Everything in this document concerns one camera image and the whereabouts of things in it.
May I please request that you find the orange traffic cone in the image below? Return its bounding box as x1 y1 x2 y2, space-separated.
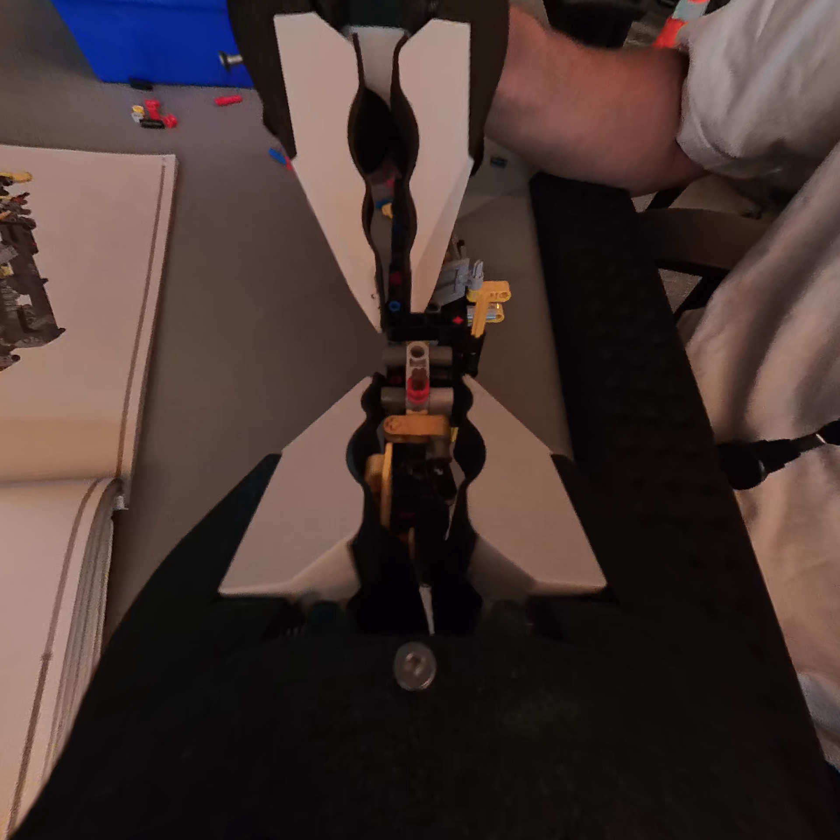
653 0 711 51

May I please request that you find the pile of red blue pins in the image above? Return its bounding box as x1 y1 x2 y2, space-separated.
130 94 296 172

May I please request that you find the open instruction booklet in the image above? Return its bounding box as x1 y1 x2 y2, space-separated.
0 144 179 834

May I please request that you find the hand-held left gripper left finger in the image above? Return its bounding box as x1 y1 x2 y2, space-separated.
218 375 385 608

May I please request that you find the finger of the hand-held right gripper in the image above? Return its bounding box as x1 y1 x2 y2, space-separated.
273 13 395 333
392 17 476 315

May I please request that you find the black strap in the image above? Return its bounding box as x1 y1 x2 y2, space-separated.
717 420 840 491

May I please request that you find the blue plastic bin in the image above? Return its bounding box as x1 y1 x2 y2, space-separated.
51 0 256 88

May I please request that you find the partly built lego car chassis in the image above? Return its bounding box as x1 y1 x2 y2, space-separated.
364 190 513 585

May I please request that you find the person's right forearm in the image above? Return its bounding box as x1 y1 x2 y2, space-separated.
484 7 708 196

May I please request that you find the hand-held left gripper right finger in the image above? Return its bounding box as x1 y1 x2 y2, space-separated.
448 375 607 605

